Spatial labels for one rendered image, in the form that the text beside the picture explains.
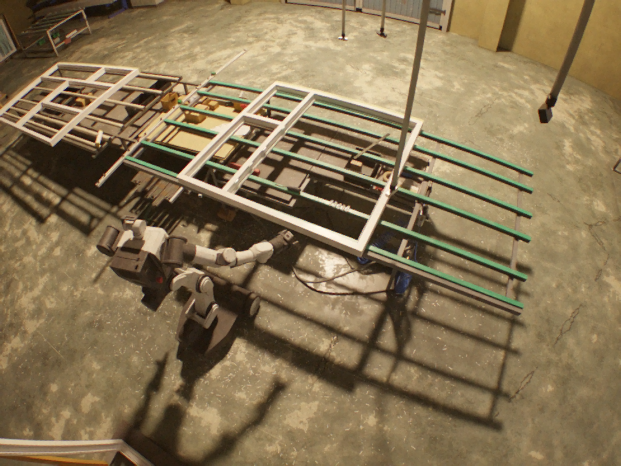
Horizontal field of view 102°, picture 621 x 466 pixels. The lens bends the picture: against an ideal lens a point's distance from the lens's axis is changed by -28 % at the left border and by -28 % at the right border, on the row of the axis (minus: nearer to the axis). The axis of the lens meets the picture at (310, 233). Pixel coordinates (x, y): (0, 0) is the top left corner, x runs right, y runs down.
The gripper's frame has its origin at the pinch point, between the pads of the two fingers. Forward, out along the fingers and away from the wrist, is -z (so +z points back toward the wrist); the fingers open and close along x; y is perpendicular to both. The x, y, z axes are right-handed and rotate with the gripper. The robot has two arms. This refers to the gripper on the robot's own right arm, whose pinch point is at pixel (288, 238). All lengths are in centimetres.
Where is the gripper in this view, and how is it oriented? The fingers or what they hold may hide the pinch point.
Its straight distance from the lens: 217.7
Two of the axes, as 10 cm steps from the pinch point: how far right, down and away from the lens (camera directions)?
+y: -4.2, 6.6, 6.2
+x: -7.1, -6.6, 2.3
